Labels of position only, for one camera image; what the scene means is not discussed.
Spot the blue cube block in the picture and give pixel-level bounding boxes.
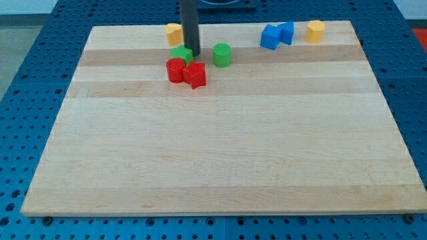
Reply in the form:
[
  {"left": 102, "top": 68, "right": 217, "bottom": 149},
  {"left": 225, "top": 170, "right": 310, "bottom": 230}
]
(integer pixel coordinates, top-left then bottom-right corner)
[{"left": 260, "top": 25, "right": 282, "bottom": 50}]

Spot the red star block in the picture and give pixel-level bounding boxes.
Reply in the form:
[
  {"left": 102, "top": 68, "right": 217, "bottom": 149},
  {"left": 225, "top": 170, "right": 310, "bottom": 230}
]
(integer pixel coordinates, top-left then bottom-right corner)
[{"left": 183, "top": 61, "right": 207, "bottom": 89}]

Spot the red cylinder block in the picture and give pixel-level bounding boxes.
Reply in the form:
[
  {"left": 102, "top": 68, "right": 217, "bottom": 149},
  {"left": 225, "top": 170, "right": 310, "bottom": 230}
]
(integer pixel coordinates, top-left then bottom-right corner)
[{"left": 165, "top": 57, "right": 186, "bottom": 83}]

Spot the green cylinder block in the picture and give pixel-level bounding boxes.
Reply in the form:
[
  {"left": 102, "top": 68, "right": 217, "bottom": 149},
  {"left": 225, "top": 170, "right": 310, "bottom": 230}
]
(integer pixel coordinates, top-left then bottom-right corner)
[{"left": 213, "top": 43, "right": 232, "bottom": 68}]

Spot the green star block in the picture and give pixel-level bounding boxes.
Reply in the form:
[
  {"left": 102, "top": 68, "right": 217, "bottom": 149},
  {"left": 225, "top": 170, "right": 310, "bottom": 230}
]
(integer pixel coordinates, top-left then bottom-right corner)
[{"left": 171, "top": 45, "right": 193, "bottom": 65}]

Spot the light wooden board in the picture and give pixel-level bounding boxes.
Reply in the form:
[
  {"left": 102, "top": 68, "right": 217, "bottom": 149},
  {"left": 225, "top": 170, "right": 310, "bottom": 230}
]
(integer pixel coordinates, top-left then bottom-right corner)
[{"left": 21, "top": 21, "right": 426, "bottom": 217}]

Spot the yellow heart block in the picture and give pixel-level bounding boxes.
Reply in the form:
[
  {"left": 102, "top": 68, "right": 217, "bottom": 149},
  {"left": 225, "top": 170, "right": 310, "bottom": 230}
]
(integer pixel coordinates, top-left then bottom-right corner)
[{"left": 165, "top": 23, "right": 183, "bottom": 46}]

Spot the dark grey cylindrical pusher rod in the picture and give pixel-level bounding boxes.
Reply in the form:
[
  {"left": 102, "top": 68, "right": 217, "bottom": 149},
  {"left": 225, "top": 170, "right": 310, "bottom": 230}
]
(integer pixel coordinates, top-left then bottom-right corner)
[{"left": 180, "top": 0, "right": 200, "bottom": 57}]

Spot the blue wedge block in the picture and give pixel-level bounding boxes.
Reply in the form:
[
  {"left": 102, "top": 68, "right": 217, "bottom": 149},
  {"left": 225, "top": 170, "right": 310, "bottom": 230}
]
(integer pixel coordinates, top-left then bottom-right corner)
[{"left": 278, "top": 21, "right": 294, "bottom": 45}]

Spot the yellow hexagon block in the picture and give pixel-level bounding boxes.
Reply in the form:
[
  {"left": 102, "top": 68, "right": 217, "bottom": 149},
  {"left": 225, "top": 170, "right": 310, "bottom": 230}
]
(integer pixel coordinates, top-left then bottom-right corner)
[{"left": 304, "top": 20, "right": 326, "bottom": 44}]

